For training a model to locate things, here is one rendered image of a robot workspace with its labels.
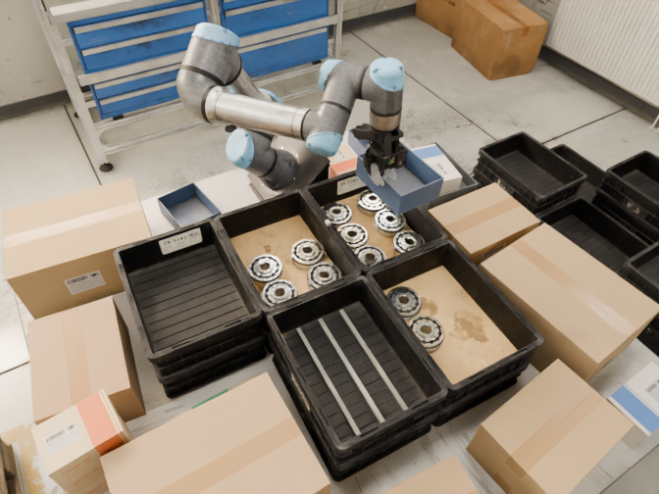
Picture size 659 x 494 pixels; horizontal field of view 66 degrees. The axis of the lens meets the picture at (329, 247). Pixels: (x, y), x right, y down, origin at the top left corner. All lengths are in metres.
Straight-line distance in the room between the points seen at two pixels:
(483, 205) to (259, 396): 0.99
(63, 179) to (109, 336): 2.08
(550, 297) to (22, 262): 1.49
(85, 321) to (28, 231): 0.38
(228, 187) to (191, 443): 1.09
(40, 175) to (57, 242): 1.86
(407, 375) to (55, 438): 0.83
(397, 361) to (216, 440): 0.50
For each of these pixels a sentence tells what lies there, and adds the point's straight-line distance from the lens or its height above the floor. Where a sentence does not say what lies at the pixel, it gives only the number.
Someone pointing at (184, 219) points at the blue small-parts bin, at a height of 0.70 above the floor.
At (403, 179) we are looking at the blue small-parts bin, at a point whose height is 1.07.
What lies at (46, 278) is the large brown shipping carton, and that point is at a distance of 1.67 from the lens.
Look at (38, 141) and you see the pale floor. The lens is 3.84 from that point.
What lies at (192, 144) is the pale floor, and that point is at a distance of 3.47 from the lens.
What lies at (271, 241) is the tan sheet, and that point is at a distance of 1.62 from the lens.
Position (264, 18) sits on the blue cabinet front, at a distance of 3.34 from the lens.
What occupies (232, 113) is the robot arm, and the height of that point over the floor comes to 1.33.
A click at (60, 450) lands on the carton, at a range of 1.28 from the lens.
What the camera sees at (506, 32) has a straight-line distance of 4.17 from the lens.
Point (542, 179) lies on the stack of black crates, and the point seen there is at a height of 0.49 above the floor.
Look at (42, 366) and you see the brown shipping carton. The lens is 1.49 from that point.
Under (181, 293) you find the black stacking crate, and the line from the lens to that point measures 1.53.
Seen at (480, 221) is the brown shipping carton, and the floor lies 0.86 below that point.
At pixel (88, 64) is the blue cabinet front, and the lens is 3.11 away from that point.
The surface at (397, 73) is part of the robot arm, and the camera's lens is 1.15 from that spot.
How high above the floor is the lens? 2.02
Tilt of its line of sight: 48 degrees down
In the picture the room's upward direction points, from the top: 2 degrees clockwise
